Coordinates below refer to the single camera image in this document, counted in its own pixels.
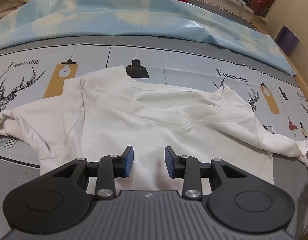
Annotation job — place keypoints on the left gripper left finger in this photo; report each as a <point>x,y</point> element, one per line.
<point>111,167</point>

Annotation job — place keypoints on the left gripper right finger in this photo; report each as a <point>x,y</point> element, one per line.
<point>186,168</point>

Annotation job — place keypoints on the white t-shirt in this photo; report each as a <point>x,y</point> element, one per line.
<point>103,112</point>

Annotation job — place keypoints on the grey printed bed sheet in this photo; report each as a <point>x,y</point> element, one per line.
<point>168,61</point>

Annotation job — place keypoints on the light blue patterned cloth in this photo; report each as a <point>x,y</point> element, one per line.
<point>43,19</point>

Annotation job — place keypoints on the purple box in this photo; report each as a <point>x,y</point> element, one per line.
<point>287,40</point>

